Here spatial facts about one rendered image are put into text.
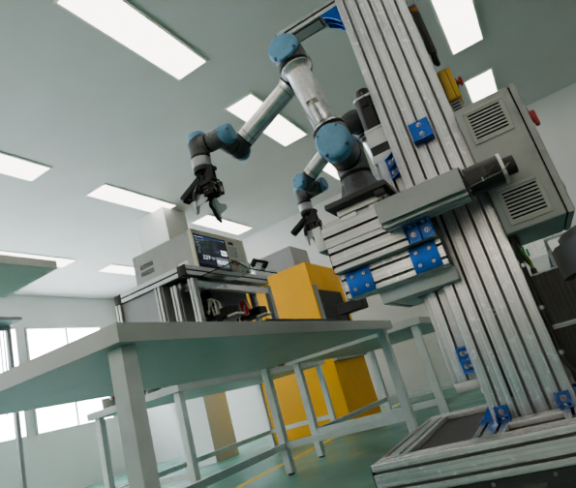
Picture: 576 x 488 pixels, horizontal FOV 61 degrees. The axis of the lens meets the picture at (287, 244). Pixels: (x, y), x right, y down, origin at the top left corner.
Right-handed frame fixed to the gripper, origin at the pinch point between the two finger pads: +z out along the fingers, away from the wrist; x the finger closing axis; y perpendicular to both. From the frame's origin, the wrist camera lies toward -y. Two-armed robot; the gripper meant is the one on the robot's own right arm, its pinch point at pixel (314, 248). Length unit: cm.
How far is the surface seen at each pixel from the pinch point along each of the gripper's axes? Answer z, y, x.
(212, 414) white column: 63, -291, 270
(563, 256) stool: 62, 92, -165
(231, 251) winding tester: -9.2, -35.8, -21.6
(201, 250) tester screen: -6, -36, -47
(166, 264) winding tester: -6, -55, -52
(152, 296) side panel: 11, -56, -64
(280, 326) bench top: 43, 2, -64
